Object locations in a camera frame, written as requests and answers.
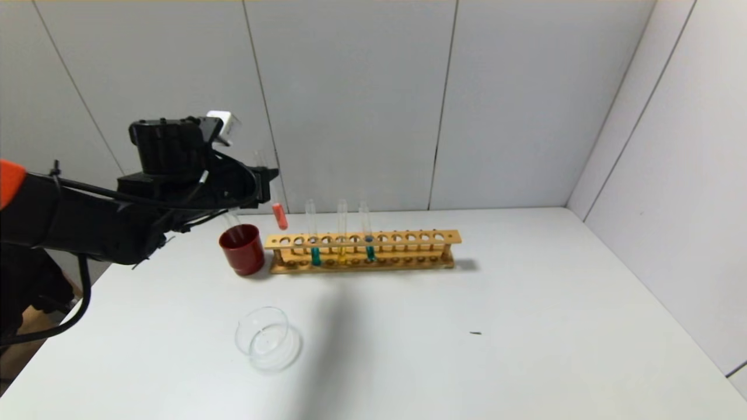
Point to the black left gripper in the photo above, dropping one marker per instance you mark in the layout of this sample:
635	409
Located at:
264	184

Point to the test tube with red pigment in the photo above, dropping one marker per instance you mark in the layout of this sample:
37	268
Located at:
281	217

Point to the test tube with teal-blue pigment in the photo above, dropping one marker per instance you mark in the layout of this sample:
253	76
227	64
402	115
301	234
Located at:
370	253
316	256

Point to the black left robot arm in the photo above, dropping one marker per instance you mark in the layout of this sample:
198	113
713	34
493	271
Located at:
70	221

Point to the empty clear test tube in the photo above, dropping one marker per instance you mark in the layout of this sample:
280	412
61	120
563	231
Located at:
232	220

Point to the test tube with yellow pigment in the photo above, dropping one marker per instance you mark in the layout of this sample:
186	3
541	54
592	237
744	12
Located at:
342	254

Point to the wooden test tube rack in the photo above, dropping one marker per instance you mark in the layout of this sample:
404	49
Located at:
408	266

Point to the dark red cup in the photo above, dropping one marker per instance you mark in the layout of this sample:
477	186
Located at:
245	256

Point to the clear glass dish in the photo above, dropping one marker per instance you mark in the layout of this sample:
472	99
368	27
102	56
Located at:
268	351

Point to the black office chair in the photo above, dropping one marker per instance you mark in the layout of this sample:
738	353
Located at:
52	291

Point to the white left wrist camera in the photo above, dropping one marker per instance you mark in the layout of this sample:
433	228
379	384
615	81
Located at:
226	125

